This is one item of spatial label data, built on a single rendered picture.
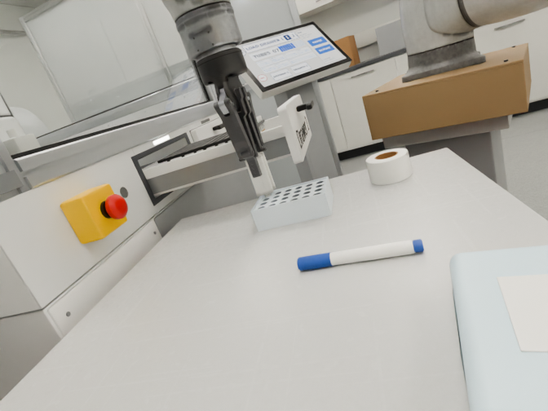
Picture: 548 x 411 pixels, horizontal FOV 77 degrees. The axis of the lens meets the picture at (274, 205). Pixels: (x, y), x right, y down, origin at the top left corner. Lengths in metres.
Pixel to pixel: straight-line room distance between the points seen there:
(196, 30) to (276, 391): 0.47
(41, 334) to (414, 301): 0.49
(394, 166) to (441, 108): 0.32
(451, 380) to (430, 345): 0.03
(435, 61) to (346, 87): 2.76
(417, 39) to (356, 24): 3.43
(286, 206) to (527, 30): 3.49
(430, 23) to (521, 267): 0.75
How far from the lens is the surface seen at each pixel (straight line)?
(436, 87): 0.88
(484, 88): 0.87
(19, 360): 0.67
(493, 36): 3.82
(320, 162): 1.79
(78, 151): 0.67
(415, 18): 0.98
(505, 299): 0.26
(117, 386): 0.39
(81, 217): 0.59
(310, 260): 0.40
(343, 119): 3.74
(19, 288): 0.57
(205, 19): 0.56
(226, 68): 0.56
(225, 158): 0.71
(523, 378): 0.22
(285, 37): 1.82
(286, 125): 0.66
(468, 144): 0.98
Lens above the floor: 0.97
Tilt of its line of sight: 18 degrees down
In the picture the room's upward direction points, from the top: 20 degrees counter-clockwise
